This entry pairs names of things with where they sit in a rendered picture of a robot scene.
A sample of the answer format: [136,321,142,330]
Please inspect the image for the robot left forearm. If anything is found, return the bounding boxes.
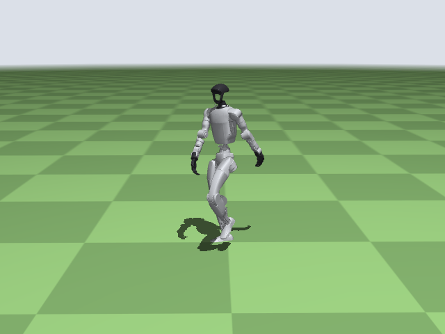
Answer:
[246,130,262,155]

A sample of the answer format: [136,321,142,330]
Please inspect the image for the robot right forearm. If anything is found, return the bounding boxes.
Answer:
[191,136,204,158]

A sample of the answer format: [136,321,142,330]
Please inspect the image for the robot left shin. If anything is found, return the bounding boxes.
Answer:
[209,193,230,225]

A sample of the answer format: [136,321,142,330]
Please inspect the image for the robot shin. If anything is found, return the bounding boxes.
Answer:
[209,193,230,225]
[216,208,227,231]

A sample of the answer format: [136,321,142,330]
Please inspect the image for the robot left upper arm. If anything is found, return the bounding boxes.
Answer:
[228,109,250,140]

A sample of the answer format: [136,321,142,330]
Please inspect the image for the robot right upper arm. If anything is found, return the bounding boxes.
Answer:
[197,108,212,138]

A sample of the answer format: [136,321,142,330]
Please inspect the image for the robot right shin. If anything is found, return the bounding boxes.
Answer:
[216,208,227,231]

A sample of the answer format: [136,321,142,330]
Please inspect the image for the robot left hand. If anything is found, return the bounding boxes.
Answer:
[254,152,264,167]

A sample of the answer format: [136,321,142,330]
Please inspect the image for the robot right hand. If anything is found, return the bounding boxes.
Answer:
[191,152,199,175]

